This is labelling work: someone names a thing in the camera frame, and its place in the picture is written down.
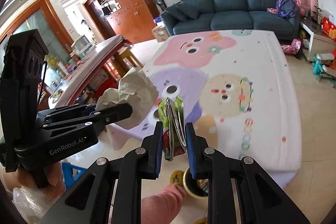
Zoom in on white tv stand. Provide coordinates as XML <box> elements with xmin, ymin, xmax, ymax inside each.
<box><xmin>300</xmin><ymin>18</ymin><xmax>335</xmax><ymax>62</ymax></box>

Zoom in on orange wooden cabinet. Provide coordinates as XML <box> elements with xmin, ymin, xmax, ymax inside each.
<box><xmin>83</xmin><ymin>0</ymin><xmax>159</xmax><ymax>44</ymax></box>

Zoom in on wooden stool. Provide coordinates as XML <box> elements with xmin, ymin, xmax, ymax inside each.
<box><xmin>118</xmin><ymin>47</ymin><xmax>143</xmax><ymax>69</ymax></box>

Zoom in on dark sofa cushion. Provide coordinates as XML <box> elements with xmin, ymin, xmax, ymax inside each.
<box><xmin>166</xmin><ymin>2</ymin><xmax>200</xmax><ymax>22</ymax></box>

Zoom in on white microwave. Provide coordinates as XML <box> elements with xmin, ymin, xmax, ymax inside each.
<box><xmin>71</xmin><ymin>35</ymin><xmax>93</xmax><ymax>55</ymax></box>

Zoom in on cartoon printed tablecloth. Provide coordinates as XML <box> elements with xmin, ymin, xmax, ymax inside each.
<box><xmin>106</xmin><ymin>29</ymin><xmax>302</xmax><ymax>191</ymax></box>

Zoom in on cardboard box on floor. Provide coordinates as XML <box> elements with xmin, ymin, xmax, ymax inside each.
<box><xmin>151</xmin><ymin>26</ymin><xmax>170</xmax><ymax>42</ymax></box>

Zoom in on operator left hand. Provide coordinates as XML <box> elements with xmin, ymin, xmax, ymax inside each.
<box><xmin>1</xmin><ymin>162</ymin><xmax>66</xmax><ymax>199</ymax></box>

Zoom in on red gift box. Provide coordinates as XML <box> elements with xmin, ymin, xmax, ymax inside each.
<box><xmin>321</xmin><ymin>17</ymin><xmax>336</xmax><ymax>42</ymax></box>

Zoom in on dark teal sofa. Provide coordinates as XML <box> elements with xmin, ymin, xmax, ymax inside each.
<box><xmin>160</xmin><ymin>0</ymin><xmax>300</xmax><ymax>40</ymax></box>

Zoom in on red bucket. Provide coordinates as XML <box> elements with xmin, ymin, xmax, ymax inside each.
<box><xmin>92</xmin><ymin>79</ymin><xmax>118</xmax><ymax>101</ymax></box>

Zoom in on purple bag on sofa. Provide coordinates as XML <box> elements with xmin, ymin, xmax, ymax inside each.
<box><xmin>276</xmin><ymin>0</ymin><xmax>296</xmax><ymax>18</ymax></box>

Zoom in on pink backpack on floor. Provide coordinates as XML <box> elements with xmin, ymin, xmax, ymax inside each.
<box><xmin>281</xmin><ymin>39</ymin><xmax>302</xmax><ymax>55</ymax></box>

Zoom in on long wooden side table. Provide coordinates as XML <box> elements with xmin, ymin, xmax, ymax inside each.
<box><xmin>49</xmin><ymin>35</ymin><xmax>126</xmax><ymax>109</ymax></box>

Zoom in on glass sliding door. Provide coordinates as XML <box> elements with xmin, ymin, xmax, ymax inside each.
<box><xmin>1</xmin><ymin>0</ymin><xmax>79</xmax><ymax>67</ymax></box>

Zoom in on green yellow tea packet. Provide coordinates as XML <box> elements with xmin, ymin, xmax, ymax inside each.
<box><xmin>158</xmin><ymin>96</ymin><xmax>187</xmax><ymax>161</ymax></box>

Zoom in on black floor fan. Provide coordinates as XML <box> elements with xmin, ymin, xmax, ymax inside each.
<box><xmin>153</xmin><ymin>0</ymin><xmax>167</xmax><ymax>11</ymax></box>

